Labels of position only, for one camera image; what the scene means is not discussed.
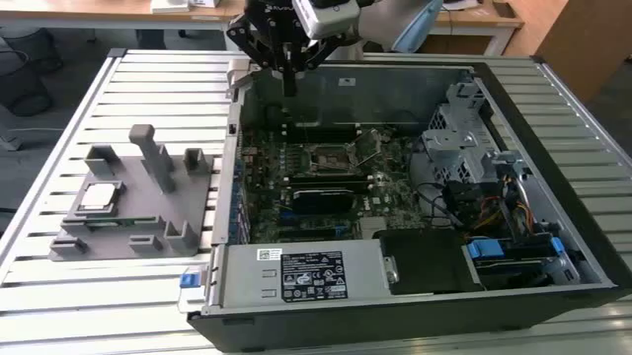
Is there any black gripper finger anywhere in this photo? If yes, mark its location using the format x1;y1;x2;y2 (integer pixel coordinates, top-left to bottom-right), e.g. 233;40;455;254
225;13;294;97
290;34;347;97

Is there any metal socket cover frame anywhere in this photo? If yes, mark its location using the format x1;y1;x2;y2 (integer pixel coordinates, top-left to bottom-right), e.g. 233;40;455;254
346;129;384;167

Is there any silver square CPU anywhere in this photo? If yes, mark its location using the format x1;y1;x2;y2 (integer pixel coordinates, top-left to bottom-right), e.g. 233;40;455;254
80;182;121;214

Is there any CPU socket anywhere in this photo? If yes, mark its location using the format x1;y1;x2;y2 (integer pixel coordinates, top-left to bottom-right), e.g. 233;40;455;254
306;143;355;175

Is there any black RAM slot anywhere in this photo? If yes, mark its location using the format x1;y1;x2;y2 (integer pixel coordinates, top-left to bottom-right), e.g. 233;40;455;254
290;183;372;193
281;131;364;143
288;175;368;185
281;121;362;133

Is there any metal disk bay cage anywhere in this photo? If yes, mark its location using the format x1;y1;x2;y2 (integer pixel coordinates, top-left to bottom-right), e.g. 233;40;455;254
418;81;501;186

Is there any green motherboard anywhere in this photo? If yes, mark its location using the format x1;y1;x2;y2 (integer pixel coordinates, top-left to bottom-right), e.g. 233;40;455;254
235;124;426;246

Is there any black graphics card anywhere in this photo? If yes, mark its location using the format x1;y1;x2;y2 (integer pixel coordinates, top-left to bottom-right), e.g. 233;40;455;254
290;188;356;216

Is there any black mesh waste bin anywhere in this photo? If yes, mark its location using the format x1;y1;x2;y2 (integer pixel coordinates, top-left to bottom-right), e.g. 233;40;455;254
0;50;56;118
0;25;65;75

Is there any silver chipset heatsink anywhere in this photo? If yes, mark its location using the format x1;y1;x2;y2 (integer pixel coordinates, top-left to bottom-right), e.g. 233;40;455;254
358;217;388;240

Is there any black expansion slot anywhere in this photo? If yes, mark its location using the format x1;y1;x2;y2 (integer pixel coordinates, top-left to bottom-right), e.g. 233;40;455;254
276;227;342;240

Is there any grey plastic part rack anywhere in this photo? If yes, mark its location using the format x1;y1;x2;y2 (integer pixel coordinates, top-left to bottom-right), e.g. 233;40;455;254
46;124;216;263

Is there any wooden cabinet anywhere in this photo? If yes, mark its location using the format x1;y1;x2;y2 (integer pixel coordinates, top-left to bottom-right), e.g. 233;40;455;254
502;0;632;104

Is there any green RAM stick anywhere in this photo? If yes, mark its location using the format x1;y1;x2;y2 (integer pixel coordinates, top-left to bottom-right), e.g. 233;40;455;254
85;218;137;227

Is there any grey metal stand foot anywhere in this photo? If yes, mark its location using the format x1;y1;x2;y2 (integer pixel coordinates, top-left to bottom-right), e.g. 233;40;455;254
0;121;24;151

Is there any black plastic shroud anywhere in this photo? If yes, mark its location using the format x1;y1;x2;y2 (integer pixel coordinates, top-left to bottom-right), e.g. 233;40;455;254
376;228;483;297

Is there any silver power supply unit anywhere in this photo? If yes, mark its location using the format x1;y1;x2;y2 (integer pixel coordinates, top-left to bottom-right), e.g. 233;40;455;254
205;238;395;308

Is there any blue disk carrier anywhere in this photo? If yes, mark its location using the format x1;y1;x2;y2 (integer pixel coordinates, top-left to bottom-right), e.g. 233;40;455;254
466;239;505;262

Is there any blue case latch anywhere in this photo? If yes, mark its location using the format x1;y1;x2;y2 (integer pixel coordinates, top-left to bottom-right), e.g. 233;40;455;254
180;271;204;290

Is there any black PC case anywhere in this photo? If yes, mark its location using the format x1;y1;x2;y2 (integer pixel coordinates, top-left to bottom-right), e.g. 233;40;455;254
184;57;632;352

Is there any grey case handle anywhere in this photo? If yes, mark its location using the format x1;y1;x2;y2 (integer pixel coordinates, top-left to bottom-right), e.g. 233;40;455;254
225;58;253;101

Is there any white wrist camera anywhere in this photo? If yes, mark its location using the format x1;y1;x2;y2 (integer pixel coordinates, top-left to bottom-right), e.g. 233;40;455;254
295;0;362;41

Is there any wooden desk white frame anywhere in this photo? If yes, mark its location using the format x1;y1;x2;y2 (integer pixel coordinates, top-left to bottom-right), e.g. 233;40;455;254
0;0;523;56

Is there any grey plastic bracket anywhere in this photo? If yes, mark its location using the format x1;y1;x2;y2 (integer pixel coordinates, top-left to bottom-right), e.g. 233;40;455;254
486;149;527;175

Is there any black wire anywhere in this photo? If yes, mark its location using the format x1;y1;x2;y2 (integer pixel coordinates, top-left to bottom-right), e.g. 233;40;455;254
414;180;467;232

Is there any coloured wire bundle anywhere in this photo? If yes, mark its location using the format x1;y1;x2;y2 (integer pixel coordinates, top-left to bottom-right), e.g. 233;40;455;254
475;173;539;237

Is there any silver metal handle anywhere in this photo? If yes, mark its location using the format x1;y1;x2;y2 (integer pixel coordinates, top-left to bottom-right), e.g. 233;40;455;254
382;254;400;285

